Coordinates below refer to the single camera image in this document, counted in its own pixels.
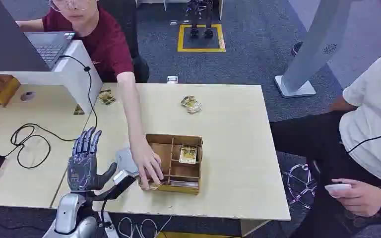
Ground white-shirted person's hand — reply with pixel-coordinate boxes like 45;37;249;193
330;178;381;218

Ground person's hand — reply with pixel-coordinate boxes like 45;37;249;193
129;137;165;191

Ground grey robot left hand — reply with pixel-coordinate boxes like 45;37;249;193
66;126;118;193

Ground white handheld device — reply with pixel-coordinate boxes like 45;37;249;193
324;183;353;198

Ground wooden compartment card box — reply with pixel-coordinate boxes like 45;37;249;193
138;133;203;196

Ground grey card case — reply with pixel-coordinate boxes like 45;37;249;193
115;147;140;179

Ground yellow printed card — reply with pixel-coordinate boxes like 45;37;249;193
179;145;198;165

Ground silver card stack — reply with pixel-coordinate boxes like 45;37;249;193
169;180;200;189

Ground chrome chair base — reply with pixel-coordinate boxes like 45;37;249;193
282;163;320;210

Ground person in white shirt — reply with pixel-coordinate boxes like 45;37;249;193
270;48;381;238

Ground loose card pile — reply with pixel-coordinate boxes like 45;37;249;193
97;89;116;106
180;95;203;115

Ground white desk riser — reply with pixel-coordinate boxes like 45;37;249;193
0;39;103;115

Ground person in red shirt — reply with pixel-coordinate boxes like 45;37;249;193
15;0;135;83

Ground black office chair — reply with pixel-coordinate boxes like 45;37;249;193
98;0;151;83

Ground grey laptop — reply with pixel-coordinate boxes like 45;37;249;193
0;0;76;72

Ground black robot legs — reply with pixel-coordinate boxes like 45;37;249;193
185;0;216;39

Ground white pillar stand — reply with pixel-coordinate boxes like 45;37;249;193
274;0;356;99

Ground clear eyeglasses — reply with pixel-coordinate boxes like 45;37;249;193
47;0;92;12

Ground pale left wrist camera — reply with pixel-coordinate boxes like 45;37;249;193
102;169;136;201

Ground thin black earphone cable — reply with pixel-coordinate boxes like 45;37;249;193
346;124;381;154

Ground white cable bundle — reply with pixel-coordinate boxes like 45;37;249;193
117;215;174;238

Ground black power cable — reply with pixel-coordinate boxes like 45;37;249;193
10;55;98;170

